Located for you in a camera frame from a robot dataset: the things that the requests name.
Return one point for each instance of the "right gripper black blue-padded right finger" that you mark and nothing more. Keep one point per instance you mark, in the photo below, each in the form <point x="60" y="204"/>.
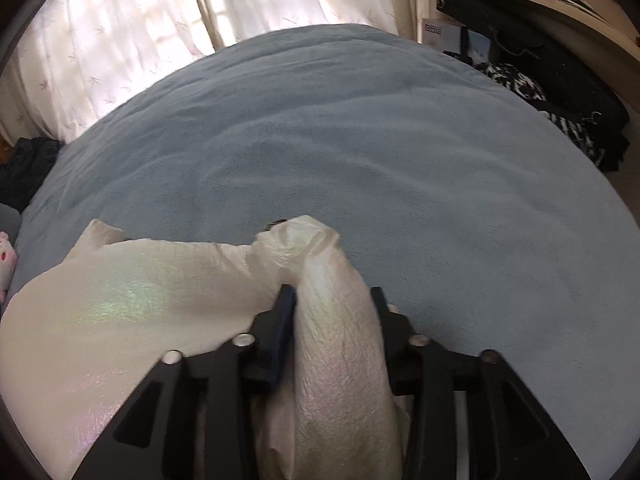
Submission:
<point x="471" y="417"/>

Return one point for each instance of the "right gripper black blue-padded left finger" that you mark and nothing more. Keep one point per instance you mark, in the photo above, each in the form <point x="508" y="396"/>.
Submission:
<point x="191" y="416"/>

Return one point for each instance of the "white iridescent puffer jacket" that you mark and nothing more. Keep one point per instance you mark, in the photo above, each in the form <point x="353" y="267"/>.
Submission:
<point x="77" y="339"/>

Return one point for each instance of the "black clothes pile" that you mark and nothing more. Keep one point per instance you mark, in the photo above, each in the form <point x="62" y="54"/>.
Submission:
<point x="29" y="164"/>

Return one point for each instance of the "blue-grey fleece bed blanket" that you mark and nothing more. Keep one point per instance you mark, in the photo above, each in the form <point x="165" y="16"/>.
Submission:
<point x="478" y="218"/>

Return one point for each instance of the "pink white plush toy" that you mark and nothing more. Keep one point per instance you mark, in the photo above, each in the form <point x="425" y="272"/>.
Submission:
<point x="8" y="261"/>

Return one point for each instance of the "blue-grey pillow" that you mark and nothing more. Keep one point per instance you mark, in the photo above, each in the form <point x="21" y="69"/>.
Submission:
<point x="10" y="222"/>

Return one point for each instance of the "black white patterned garment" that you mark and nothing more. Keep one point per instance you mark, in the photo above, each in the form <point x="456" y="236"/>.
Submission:
<point x="599" y="138"/>

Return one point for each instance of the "white floral left curtain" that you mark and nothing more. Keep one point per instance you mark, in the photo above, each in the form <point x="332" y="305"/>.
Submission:
<point x="80" y="59"/>

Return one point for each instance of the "white cardboard box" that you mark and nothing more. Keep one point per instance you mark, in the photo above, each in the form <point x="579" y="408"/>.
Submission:
<point x="442" y="36"/>

